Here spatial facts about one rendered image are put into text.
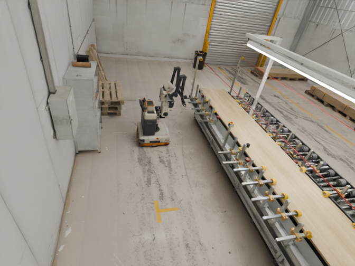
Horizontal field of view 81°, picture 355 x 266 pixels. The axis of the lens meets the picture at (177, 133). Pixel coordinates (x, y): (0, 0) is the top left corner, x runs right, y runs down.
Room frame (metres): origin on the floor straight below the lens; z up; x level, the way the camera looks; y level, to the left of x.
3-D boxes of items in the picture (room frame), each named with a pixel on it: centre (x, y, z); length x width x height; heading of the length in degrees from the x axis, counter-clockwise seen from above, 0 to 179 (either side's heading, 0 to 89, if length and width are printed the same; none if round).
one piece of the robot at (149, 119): (3.79, 0.64, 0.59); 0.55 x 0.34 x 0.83; 19
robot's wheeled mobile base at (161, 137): (3.82, 0.55, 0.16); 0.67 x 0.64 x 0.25; 109
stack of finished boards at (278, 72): (10.42, -4.39, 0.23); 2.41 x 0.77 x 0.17; 111
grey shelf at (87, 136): (3.43, 1.82, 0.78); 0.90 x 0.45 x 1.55; 19
